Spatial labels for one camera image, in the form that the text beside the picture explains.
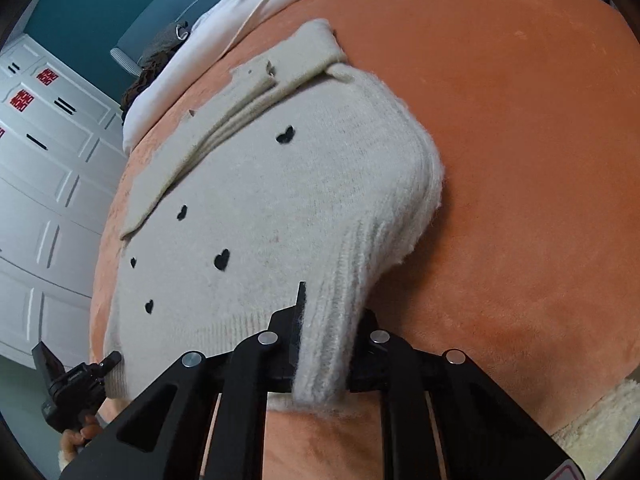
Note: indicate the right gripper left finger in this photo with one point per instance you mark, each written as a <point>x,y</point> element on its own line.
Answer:
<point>203,417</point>

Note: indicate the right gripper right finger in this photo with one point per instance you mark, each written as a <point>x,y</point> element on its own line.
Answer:
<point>443,417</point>

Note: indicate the cream knit heart sweater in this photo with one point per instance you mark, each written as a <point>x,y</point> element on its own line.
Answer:
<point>301,173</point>

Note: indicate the dark clothes pile on bed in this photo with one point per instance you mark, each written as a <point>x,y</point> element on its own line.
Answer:
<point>154,59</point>

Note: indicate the person's left hand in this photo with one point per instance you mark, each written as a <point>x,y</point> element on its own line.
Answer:
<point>73,440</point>

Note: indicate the cream fluffy sleeve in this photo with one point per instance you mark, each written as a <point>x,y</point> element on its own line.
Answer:
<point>595,437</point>

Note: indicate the white wardrobe with red stickers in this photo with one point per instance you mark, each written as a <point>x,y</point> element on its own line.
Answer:
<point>61,160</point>

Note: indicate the orange plush bed blanket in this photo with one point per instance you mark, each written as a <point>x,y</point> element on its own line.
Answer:
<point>530,264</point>

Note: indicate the white duvet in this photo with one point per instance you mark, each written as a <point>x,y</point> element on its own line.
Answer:
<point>215,33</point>

